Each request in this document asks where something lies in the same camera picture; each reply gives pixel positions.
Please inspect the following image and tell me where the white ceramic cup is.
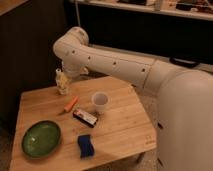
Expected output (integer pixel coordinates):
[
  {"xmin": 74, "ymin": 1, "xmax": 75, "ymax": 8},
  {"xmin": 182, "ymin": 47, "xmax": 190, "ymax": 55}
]
[{"xmin": 91, "ymin": 92, "xmax": 109, "ymax": 114}]

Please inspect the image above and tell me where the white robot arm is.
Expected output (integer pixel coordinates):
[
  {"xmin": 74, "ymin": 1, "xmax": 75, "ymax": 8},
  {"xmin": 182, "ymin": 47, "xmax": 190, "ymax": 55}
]
[{"xmin": 53, "ymin": 27, "xmax": 213, "ymax": 171}]

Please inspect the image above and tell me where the wooden table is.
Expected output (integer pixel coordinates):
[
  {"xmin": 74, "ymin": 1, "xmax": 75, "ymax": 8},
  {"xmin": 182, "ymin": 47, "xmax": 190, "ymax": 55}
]
[{"xmin": 10, "ymin": 77, "xmax": 156, "ymax": 171}]

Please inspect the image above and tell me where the orange carrot toy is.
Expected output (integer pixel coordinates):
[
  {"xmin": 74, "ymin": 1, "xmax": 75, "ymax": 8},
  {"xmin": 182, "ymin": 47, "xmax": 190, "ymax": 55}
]
[{"xmin": 58, "ymin": 96, "xmax": 78, "ymax": 115}]

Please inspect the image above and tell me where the small white bottle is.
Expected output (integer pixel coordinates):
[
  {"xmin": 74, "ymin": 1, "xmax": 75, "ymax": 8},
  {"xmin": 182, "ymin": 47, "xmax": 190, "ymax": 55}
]
[{"xmin": 55, "ymin": 68, "xmax": 69, "ymax": 95}]

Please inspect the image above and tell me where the blue sponge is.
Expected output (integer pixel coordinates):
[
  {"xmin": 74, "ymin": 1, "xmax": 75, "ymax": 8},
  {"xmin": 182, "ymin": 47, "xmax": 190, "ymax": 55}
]
[{"xmin": 77, "ymin": 134, "xmax": 95, "ymax": 158}]

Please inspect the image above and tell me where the black handle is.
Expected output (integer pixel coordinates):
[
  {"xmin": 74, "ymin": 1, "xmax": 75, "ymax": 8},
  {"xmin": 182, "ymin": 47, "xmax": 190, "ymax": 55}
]
[{"xmin": 169, "ymin": 57, "xmax": 200, "ymax": 68}]

